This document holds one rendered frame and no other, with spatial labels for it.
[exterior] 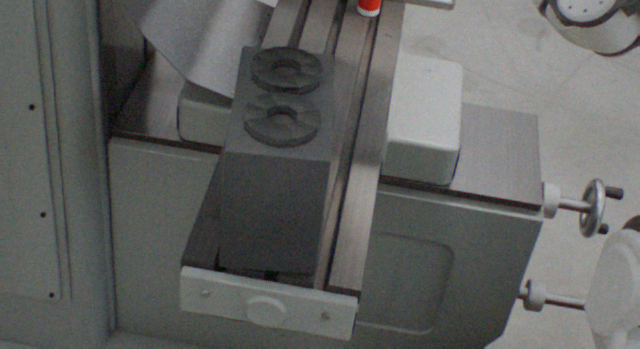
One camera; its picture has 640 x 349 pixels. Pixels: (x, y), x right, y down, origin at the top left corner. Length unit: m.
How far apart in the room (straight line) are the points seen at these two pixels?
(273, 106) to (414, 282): 0.79
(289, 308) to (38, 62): 0.63
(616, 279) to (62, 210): 1.01
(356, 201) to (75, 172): 0.61
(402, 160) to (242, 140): 0.59
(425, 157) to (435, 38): 1.92
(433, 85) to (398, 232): 0.28
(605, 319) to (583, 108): 2.15
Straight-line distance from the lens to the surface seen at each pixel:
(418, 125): 1.60
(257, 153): 1.02
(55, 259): 1.83
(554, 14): 1.25
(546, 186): 1.79
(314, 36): 1.58
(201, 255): 1.16
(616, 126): 3.26
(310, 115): 1.06
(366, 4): 1.65
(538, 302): 1.77
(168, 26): 1.57
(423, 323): 1.86
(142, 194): 1.74
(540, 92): 3.31
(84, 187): 1.70
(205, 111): 1.59
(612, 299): 1.16
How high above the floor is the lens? 1.77
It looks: 40 degrees down
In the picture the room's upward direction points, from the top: 8 degrees clockwise
